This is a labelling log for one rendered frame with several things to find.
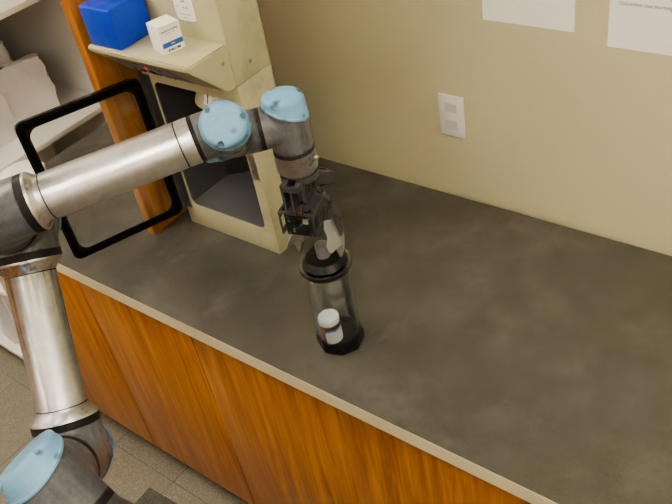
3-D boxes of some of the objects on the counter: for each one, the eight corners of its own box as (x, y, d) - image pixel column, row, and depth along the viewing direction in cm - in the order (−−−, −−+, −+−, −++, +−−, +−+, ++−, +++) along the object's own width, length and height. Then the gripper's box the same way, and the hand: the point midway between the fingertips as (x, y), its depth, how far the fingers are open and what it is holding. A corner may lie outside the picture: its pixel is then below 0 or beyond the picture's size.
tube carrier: (371, 321, 175) (358, 246, 162) (355, 357, 167) (340, 281, 154) (326, 314, 179) (309, 240, 165) (308, 349, 171) (289, 274, 158)
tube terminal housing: (250, 172, 231) (177, -104, 183) (339, 200, 214) (284, -98, 166) (191, 220, 217) (94, -66, 169) (281, 254, 200) (201, -54, 152)
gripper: (252, 182, 143) (275, 270, 156) (325, 188, 138) (343, 279, 151) (271, 156, 149) (292, 243, 162) (341, 161, 144) (357, 250, 157)
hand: (321, 247), depth 158 cm, fingers open, 8 cm apart
